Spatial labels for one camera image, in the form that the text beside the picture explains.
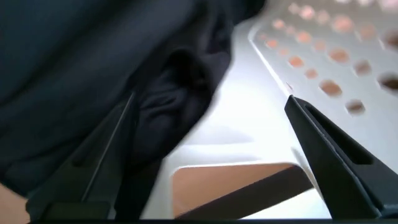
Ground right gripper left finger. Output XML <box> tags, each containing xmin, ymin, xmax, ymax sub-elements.
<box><xmin>25</xmin><ymin>93</ymin><xmax>139</xmax><ymax>220</ymax></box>

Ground black garment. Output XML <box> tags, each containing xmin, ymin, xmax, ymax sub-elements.
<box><xmin>0</xmin><ymin>0</ymin><xmax>268</xmax><ymax>220</ymax></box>

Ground white laundry basket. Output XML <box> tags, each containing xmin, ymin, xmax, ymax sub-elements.
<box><xmin>139</xmin><ymin>0</ymin><xmax>398</xmax><ymax>220</ymax></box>

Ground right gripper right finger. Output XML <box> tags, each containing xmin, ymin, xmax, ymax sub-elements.
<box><xmin>284</xmin><ymin>95</ymin><xmax>398</xmax><ymax>220</ymax></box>

